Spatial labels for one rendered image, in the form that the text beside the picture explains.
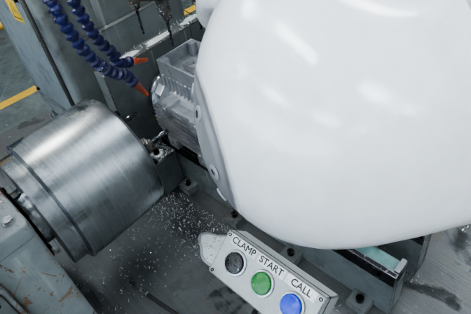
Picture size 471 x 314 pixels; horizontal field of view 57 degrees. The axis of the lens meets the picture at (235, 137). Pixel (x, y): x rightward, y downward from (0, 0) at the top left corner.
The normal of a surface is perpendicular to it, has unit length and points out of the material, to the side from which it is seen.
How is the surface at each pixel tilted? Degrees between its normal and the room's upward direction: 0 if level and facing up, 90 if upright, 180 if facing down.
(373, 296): 90
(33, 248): 90
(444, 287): 0
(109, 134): 32
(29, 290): 90
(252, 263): 38
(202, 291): 0
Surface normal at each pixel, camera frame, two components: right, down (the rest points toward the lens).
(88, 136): 0.18, -0.51
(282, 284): -0.52, -0.24
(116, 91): 0.73, 0.39
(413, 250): -0.68, 0.56
